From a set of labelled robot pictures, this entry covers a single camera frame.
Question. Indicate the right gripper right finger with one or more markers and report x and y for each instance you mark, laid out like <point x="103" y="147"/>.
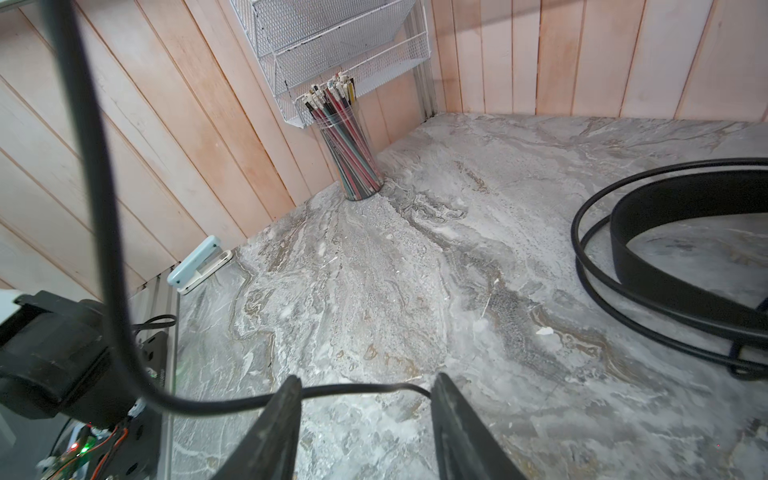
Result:
<point x="465" y="448"/>

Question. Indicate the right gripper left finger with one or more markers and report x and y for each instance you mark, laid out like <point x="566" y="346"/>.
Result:
<point x="269" y="449"/>

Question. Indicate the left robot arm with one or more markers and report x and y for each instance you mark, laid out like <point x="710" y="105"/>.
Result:
<point x="29" y="326"/>

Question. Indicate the light blue table clamp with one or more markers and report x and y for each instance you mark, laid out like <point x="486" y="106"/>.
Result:
<point x="205" y="260"/>

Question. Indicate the clear cup of pencils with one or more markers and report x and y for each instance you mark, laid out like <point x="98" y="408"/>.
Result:
<point x="334" y="108"/>

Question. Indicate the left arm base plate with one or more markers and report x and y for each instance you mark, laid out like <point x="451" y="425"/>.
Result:
<point x="138" y="420"/>

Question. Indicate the white wire mesh shelf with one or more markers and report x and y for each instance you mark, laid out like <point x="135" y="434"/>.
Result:
<point x="301" y="43"/>

